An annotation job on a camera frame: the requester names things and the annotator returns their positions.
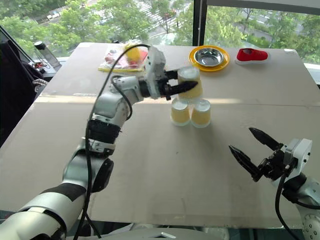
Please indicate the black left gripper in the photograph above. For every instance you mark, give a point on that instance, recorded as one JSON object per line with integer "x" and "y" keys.
{"x": 165, "y": 92}

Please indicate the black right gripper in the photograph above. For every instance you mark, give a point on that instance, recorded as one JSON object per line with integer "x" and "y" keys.
{"x": 273, "y": 165}

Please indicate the yellow white paper cup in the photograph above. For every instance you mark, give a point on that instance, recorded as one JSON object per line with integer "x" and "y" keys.
{"x": 192, "y": 75}
{"x": 179, "y": 113}
{"x": 200, "y": 115}

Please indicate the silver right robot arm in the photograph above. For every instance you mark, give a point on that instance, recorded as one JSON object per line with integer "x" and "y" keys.
{"x": 308, "y": 200}

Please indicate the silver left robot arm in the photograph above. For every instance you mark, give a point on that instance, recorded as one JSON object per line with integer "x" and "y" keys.
{"x": 75, "y": 165}

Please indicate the yellow round plate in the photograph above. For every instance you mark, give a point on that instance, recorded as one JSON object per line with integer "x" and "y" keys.
{"x": 193, "y": 63}

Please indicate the small steel bowl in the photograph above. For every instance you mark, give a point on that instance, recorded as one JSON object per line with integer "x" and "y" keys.
{"x": 208, "y": 58}

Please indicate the yellow round toy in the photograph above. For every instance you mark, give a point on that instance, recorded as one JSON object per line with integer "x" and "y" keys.
{"x": 133, "y": 55}

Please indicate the clear plastic bag of toys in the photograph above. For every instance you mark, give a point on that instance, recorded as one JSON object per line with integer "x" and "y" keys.
{"x": 112, "y": 63}

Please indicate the red white shoe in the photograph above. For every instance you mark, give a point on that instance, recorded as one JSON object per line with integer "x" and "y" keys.
{"x": 251, "y": 56}

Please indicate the clear water bottle black lid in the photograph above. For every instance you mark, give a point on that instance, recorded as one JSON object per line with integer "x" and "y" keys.
{"x": 47, "y": 56}

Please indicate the black fabric bag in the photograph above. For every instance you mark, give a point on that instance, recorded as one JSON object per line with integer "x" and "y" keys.
{"x": 15, "y": 87}

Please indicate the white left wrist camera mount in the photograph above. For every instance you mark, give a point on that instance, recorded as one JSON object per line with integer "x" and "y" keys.
{"x": 154, "y": 65}

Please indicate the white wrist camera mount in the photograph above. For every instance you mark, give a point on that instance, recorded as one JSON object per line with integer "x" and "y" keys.
{"x": 300, "y": 155}
{"x": 154, "y": 65}

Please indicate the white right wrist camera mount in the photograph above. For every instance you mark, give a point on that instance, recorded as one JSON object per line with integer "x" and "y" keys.
{"x": 300, "y": 155}

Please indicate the black window frame post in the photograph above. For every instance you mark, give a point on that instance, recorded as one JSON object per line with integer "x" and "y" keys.
{"x": 200, "y": 22}

